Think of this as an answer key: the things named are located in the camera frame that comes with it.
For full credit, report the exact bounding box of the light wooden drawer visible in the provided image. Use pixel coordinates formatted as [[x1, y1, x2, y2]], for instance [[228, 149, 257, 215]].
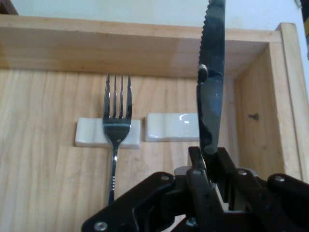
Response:
[[0, 14, 309, 232]]

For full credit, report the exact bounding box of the dark brown wooden cabinet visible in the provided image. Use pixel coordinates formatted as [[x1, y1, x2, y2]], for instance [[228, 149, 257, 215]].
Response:
[[0, 0, 19, 15]]

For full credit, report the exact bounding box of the white ceramic cutlery rest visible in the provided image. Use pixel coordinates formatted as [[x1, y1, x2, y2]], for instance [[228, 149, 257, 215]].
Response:
[[74, 117, 141, 150], [144, 112, 201, 143]]

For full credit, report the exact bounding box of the steel fork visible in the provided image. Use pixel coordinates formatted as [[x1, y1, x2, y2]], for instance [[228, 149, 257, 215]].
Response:
[[102, 73, 133, 206]]

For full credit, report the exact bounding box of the steel table knife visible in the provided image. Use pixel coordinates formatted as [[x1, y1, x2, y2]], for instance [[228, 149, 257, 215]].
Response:
[[197, 0, 227, 182]]

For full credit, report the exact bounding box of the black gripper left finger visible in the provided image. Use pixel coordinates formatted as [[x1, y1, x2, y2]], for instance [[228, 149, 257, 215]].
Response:
[[81, 146, 225, 232]]

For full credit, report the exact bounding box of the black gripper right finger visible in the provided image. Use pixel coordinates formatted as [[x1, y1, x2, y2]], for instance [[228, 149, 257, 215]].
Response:
[[211, 147, 309, 232]]

